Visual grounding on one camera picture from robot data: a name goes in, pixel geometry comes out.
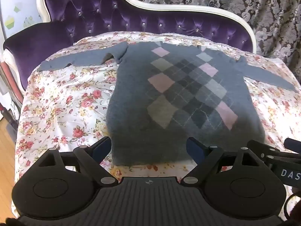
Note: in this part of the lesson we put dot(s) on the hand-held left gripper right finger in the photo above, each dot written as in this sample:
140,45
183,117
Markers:
195,146

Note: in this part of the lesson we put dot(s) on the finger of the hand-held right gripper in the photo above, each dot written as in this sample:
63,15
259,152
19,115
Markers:
292,143
263,148

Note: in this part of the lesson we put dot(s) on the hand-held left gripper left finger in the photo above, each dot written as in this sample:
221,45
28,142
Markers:
102,147

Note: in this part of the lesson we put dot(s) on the grey argyle sweater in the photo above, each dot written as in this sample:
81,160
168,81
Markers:
164,94

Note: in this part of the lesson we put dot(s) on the floral blanket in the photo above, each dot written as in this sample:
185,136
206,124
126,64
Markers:
68,103

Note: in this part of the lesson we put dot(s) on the purple tufted sofa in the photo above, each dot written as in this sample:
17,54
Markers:
98,11

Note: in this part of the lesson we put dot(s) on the grey damask curtain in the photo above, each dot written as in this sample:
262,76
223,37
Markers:
263,9

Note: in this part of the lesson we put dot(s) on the green wall sticker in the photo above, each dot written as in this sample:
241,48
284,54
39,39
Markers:
29,21
10,22
17,7

